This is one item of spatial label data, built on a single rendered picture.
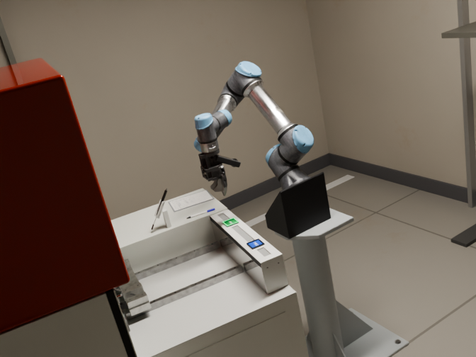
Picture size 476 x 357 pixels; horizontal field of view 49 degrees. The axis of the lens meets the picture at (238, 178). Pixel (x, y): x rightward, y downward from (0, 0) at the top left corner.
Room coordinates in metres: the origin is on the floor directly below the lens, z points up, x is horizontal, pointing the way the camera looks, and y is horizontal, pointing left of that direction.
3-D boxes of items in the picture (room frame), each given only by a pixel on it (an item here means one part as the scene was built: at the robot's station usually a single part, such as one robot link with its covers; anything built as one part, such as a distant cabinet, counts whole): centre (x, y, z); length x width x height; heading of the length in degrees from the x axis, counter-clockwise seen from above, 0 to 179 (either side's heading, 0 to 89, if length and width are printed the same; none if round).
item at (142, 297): (1.76, 0.48, 0.89); 0.08 x 0.03 x 0.03; 109
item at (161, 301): (1.84, 0.30, 0.84); 0.50 x 0.02 x 0.03; 109
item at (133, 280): (1.90, 0.53, 0.87); 0.36 x 0.08 x 0.03; 19
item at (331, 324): (2.29, -0.36, 0.41); 0.51 x 0.44 x 0.82; 117
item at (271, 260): (1.99, 0.03, 0.89); 0.55 x 0.09 x 0.14; 19
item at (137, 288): (1.83, 0.50, 0.89); 0.08 x 0.03 x 0.03; 109
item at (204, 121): (2.10, 0.08, 1.41); 0.09 x 0.08 x 0.11; 143
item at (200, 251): (2.09, 0.39, 0.84); 0.50 x 0.02 x 0.03; 109
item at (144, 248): (2.33, 0.43, 0.89); 0.62 x 0.35 x 0.14; 109
